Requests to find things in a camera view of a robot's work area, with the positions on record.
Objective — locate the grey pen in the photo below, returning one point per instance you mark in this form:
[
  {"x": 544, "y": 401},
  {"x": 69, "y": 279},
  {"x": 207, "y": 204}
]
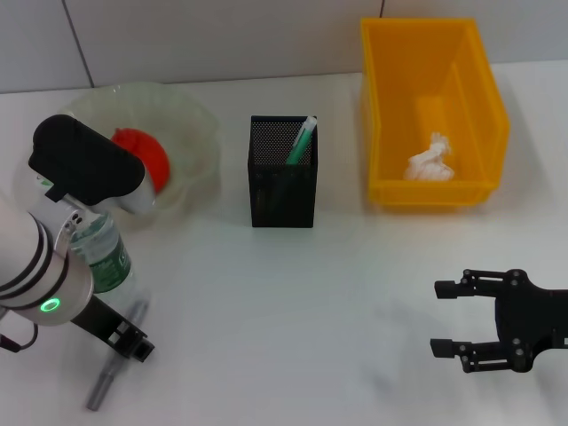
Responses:
[{"x": 106, "y": 381}]

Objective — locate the mint green pen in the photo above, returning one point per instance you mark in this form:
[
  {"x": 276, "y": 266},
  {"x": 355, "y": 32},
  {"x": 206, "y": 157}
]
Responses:
[{"x": 302, "y": 142}]

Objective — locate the white paper ball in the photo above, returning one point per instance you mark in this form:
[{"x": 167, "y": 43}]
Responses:
[{"x": 428, "y": 164}]

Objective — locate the yellow plastic bin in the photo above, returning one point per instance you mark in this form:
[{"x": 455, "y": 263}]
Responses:
[{"x": 483, "y": 111}]

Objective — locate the clear green-label water bottle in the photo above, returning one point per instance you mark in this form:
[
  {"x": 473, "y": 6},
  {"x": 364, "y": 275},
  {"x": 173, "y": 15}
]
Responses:
[{"x": 108, "y": 262}]

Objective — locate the black mesh pen holder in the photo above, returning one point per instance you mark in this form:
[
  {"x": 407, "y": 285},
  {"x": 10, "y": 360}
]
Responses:
[{"x": 281, "y": 199}]

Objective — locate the pale green glass fruit plate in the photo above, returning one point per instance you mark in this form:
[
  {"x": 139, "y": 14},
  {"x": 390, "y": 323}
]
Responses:
[{"x": 191, "y": 128}]

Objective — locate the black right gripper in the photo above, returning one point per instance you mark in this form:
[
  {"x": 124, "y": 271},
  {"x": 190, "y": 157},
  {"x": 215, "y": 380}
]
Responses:
[{"x": 528, "y": 310}]

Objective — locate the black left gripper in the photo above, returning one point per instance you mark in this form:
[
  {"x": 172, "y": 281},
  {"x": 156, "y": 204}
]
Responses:
[{"x": 100, "y": 317}]

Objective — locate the red-orange fruit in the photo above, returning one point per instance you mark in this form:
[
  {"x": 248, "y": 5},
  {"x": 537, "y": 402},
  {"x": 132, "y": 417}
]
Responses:
[{"x": 151, "y": 151}]

